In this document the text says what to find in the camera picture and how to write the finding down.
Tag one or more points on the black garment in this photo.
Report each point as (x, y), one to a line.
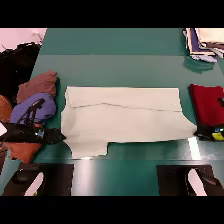
(16, 70)

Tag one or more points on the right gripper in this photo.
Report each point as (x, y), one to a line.
(206, 132)

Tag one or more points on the folded cream garment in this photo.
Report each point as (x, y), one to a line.
(211, 35)

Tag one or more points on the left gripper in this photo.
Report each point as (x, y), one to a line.
(28, 135)

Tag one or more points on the folded purple garment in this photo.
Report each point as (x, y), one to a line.
(195, 43)

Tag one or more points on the brown garment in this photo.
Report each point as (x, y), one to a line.
(38, 85)

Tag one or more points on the purple-blue garment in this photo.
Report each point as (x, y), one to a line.
(46, 108)

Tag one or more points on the orange-brown garment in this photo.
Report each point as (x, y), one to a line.
(23, 151)

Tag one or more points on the red garment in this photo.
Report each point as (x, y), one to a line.
(206, 105)

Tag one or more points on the cream white shirt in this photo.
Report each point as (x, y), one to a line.
(126, 120)

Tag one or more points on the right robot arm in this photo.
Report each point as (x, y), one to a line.
(173, 181)

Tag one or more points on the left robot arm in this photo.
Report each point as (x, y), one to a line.
(56, 180)

